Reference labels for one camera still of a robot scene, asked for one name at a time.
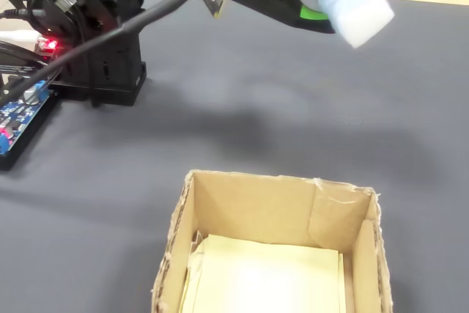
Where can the white foam block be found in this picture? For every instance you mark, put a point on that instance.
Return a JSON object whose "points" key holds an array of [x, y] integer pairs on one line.
{"points": [[359, 16]]}

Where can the open cardboard box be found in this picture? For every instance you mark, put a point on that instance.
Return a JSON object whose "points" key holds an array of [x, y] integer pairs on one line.
{"points": [[256, 210]]}

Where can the grey textured table mat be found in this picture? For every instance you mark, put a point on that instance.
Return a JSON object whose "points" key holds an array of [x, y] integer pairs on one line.
{"points": [[329, 107]]}

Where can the small board with red LED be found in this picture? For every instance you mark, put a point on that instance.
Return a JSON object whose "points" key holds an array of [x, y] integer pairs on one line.
{"points": [[47, 44]]}

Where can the pale yellow paper sheets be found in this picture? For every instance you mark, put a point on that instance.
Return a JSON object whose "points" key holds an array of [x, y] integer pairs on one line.
{"points": [[271, 280]]}

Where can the blue controller circuit board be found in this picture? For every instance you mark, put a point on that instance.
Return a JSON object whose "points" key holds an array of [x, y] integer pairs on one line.
{"points": [[18, 115]]}

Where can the black controller board tray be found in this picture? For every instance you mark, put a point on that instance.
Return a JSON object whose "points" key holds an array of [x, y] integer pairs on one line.
{"points": [[11, 162]]}

